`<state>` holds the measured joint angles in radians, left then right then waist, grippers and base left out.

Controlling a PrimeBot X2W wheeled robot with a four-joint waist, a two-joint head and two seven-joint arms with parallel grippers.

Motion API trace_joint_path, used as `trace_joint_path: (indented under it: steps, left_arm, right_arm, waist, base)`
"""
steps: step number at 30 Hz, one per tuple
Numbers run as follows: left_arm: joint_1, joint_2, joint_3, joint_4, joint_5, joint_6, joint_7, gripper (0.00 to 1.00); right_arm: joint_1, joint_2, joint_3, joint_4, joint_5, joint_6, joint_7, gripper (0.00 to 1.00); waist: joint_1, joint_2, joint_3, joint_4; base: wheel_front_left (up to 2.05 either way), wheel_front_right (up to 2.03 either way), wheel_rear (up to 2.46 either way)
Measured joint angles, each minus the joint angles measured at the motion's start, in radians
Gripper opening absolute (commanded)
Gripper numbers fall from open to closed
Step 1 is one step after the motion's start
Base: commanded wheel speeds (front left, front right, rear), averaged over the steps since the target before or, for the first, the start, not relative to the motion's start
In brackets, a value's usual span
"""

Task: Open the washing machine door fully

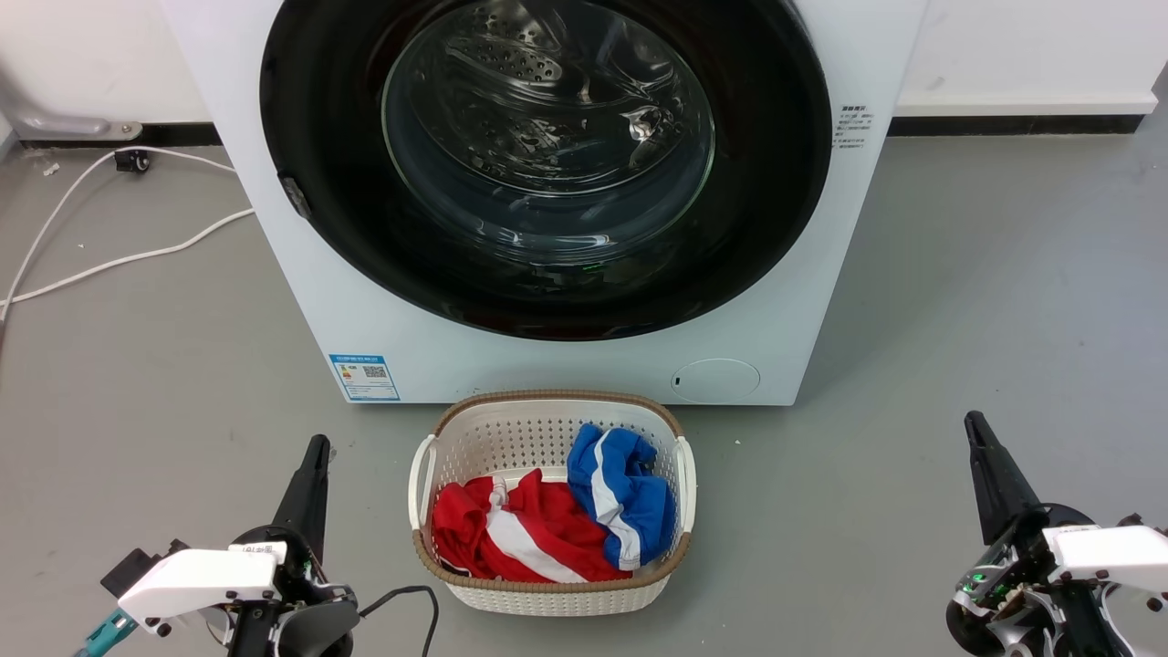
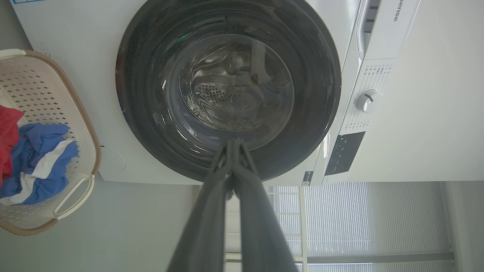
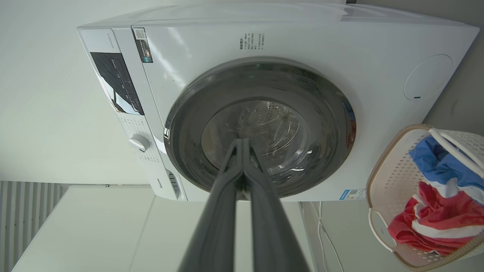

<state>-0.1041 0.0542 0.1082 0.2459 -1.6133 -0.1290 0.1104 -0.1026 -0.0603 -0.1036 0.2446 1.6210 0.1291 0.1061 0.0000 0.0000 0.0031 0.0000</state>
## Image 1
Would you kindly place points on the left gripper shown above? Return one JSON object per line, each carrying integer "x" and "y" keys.
{"x": 315, "y": 620}

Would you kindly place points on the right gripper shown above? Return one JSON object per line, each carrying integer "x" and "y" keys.
{"x": 1004, "y": 593}

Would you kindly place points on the white front-load washing machine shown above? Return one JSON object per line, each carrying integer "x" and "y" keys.
{"x": 821, "y": 301}

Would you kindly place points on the black round glass washer door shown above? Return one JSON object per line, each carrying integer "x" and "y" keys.
{"x": 347, "y": 137}

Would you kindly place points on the blue energy label sticker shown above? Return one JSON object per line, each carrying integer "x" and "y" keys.
{"x": 364, "y": 377}

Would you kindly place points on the white perforated laundry basket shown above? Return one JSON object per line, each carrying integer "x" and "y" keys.
{"x": 511, "y": 429}

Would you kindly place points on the red white-striped garment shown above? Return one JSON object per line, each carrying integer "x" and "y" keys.
{"x": 538, "y": 538}

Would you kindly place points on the teal connector piece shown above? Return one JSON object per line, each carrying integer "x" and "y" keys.
{"x": 105, "y": 633}

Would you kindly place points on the round white filter cover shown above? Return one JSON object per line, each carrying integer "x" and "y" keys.
{"x": 715, "y": 380}

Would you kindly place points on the blue white-striped garment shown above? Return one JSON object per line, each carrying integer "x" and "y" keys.
{"x": 620, "y": 484}

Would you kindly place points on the small printed text sticker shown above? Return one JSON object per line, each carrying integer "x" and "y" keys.
{"x": 854, "y": 125}

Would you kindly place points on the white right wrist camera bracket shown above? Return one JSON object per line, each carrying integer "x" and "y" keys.
{"x": 1109, "y": 552}

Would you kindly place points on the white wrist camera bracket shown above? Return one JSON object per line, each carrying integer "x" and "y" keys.
{"x": 1109, "y": 552}
{"x": 196, "y": 577}

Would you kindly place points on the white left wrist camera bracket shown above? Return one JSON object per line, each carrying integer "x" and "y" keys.
{"x": 196, "y": 577}

